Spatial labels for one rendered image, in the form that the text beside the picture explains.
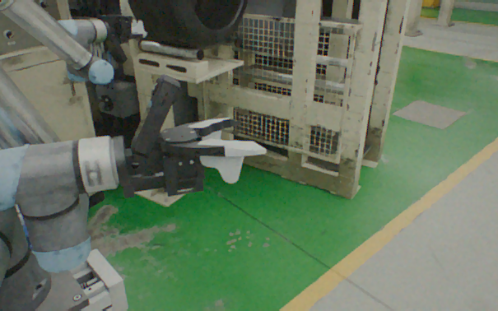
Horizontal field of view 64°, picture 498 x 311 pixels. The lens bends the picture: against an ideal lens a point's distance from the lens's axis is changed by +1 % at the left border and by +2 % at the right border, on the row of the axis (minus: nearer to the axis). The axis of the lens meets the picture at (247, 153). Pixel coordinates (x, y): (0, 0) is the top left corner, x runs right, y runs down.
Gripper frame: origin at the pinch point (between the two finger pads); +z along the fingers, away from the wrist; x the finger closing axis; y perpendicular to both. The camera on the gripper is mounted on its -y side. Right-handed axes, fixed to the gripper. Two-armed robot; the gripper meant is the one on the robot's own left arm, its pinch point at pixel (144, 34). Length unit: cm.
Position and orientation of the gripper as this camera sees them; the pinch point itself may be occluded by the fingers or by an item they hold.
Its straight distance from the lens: 165.4
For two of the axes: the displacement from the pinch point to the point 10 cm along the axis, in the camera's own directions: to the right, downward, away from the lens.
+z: 5.4, -2.8, 7.9
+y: 0.7, -9.2, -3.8
